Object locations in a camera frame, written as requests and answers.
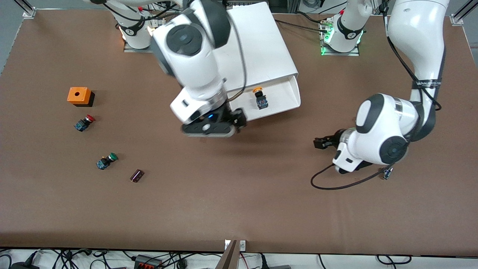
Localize thin black cable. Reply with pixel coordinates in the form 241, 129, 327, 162
294, 11, 330, 25

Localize black power strip red switches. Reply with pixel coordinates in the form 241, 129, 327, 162
134, 254, 164, 269

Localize green push button switch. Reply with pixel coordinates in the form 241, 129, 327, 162
96, 152, 119, 170

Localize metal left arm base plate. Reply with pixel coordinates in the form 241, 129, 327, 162
320, 17, 361, 57

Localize black plug with cable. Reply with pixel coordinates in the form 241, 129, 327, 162
9, 250, 41, 269

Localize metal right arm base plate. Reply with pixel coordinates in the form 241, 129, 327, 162
123, 35, 154, 53

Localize white cabinet drawer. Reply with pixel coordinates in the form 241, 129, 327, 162
238, 76, 301, 122

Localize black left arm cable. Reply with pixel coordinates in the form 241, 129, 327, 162
310, 0, 443, 191

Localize red push button switch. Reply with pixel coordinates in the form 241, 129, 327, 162
74, 115, 96, 132

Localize orange box with hole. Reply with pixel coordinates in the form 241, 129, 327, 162
67, 87, 95, 108

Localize yellow push button switch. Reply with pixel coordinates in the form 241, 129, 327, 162
252, 87, 269, 110

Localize white drawer cabinet shell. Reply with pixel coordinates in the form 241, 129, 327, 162
214, 1, 299, 95

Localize aluminium frame profile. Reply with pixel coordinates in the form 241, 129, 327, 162
14, 0, 37, 19
451, 0, 478, 25

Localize brown wooden post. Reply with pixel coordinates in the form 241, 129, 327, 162
215, 240, 240, 269

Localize thick black power cable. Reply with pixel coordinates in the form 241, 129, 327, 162
274, 19, 330, 34

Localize looped black floor cable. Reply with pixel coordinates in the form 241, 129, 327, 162
376, 254, 412, 265

